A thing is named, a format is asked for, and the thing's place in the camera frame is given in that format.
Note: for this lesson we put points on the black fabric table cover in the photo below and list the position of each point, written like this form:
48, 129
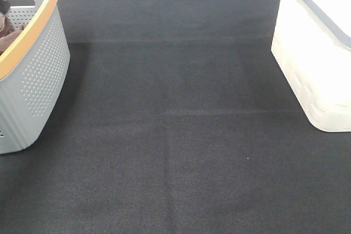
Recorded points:
175, 118

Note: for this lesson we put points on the grey perforated laundry basket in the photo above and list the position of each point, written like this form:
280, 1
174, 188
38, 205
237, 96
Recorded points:
33, 70

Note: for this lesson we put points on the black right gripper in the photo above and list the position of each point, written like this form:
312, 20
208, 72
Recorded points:
4, 7

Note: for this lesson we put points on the brown towels in basket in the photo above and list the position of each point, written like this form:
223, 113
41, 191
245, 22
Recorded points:
8, 34

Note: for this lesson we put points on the white plastic storage bin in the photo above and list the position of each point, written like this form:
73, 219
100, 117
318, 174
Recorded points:
311, 44

